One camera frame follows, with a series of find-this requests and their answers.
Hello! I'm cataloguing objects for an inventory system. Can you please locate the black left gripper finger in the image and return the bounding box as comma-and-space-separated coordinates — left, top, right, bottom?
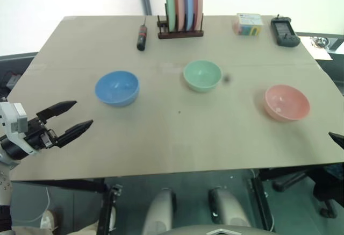
35, 100, 78, 124
52, 119, 94, 149

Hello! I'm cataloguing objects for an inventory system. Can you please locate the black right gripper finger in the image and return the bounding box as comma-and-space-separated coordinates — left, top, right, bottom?
328, 131, 344, 150

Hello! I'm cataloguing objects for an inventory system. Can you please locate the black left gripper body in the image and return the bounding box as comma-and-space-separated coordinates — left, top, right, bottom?
23, 116, 59, 152

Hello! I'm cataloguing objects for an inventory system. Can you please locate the black office chair base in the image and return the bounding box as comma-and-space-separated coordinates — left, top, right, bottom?
271, 164, 344, 217

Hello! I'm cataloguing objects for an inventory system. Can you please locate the blue bowl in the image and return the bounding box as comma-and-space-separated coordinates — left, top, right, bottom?
94, 70, 140, 108

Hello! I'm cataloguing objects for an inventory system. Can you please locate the red bowl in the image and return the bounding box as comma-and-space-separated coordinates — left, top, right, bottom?
262, 84, 311, 123

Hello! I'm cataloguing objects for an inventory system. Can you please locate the white and brown shoe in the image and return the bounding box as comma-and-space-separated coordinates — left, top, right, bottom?
39, 209, 59, 231

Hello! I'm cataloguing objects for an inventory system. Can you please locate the white sheet of paper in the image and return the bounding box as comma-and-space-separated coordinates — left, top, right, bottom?
305, 36, 334, 61

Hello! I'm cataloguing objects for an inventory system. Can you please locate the black table leg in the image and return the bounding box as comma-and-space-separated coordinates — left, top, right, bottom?
246, 169, 278, 233
98, 183, 124, 235

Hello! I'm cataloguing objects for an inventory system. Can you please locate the black and red screwdriver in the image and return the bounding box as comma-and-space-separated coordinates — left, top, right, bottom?
136, 16, 149, 51

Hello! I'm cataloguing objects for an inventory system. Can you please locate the silver left robot leg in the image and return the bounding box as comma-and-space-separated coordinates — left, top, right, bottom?
141, 188, 178, 235

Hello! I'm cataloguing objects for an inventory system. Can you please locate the silver robot leg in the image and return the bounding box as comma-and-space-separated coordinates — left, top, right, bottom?
141, 188, 178, 235
207, 186, 253, 230

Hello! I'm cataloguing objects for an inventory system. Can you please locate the black handheld remote controller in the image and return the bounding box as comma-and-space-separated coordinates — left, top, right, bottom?
270, 13, 301, 48

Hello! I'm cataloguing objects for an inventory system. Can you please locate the silver right robot leg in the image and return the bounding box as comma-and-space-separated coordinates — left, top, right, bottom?
207, 186, 253, 230

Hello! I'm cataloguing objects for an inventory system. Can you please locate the green bowl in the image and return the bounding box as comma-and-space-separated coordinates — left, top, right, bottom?
183, 59, 223, 94

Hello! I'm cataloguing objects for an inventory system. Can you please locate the dark wooden plate rack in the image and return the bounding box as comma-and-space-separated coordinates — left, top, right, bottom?
156, 12, 205, 40

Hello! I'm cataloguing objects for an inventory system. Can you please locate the clear box of coloured clips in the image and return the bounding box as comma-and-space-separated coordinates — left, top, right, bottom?
232, 13, 264, 37

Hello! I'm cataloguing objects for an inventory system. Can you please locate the silver robot torso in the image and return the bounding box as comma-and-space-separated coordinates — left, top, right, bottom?
165, 224, 271, 235

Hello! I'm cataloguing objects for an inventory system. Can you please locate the green plate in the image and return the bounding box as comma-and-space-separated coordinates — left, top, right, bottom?
164, 0, 176, 32

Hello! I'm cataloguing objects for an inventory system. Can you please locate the pink plate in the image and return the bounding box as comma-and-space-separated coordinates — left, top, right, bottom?
173, 0, 186, 31

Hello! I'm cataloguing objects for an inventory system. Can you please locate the blue plate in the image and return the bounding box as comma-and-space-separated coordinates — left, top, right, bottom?
182, 0, 195, 31

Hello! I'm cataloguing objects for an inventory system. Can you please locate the red plate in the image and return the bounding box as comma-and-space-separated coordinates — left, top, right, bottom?
190, 0, 204, 31

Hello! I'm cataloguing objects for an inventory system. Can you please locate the thin white cable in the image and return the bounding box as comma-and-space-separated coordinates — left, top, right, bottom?
12, 185, 53, 224

